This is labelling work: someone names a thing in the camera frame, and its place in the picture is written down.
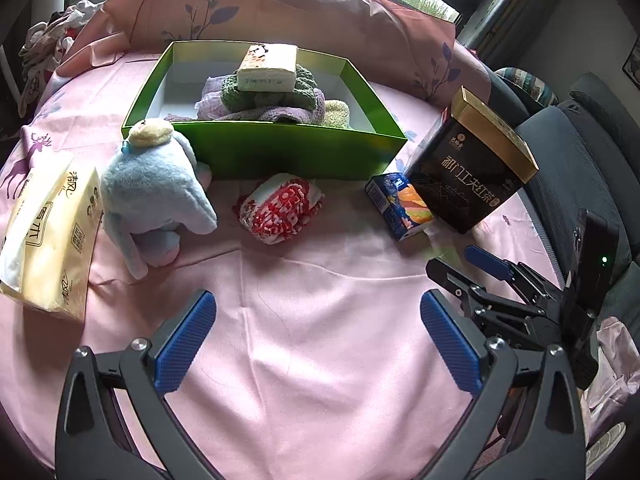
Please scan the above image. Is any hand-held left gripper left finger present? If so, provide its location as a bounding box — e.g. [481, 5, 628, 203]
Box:
[55, 289, 218, 480]

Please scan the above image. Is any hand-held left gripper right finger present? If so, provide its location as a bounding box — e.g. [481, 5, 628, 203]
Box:
[420, 289, 587, 480]

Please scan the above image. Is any green towel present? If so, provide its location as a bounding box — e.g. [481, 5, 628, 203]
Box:
[220, 64, 321, 111]

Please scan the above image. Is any blue plush toy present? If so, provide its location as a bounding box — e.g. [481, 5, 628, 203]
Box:
[101, 119, 218, 281]

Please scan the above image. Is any yellow knitted towel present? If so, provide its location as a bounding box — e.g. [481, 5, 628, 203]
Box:
[322, 100, 351, 128]

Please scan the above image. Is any grey shoe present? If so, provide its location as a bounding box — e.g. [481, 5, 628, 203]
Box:
[585, 420, 628, 466]

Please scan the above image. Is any cream soap box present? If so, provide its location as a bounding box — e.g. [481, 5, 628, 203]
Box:
[236, 43, 299, 93]

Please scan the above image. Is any black and gold tea box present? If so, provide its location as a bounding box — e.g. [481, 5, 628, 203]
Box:
[404, 86, 540, 235]

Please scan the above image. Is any green cardboard box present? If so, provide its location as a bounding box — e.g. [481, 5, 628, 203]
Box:
[122, 40, 408, 181]

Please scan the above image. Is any pile of clothes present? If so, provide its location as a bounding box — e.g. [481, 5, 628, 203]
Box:
[19, 0, 106, 116]

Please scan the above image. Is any blue juice carton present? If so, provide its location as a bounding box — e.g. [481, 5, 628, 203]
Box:
[365, 172, 436, 242]

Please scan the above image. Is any yellow tissue pack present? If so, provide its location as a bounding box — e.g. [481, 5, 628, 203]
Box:
[0, 152, 104, 322]

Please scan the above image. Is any pink floral pillow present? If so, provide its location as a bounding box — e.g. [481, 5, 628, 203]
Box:
[60, 0, 493, 106]

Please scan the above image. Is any striped cushion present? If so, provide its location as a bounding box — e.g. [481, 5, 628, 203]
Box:
[495, 66, 558, 107]

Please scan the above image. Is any grey sofa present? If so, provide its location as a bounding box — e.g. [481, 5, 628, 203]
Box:
[487, 67, 640, 311]

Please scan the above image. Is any red and white packet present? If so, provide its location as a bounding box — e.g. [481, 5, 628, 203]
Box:
[236, 172, 325, 246]

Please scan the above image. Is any purple towel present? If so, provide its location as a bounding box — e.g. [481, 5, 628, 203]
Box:
[195, 76, 328, 125]

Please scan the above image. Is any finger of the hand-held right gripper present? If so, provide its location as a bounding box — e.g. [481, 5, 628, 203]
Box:
[464, 245, 565, 306]
[426, 258, 544, 322]

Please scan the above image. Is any framed wall picture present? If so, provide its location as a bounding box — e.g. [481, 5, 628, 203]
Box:
[622, 37, 640, 81]

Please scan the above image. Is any pink crumpled cloth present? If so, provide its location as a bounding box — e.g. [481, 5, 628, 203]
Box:
[582, 315, 640, 431]

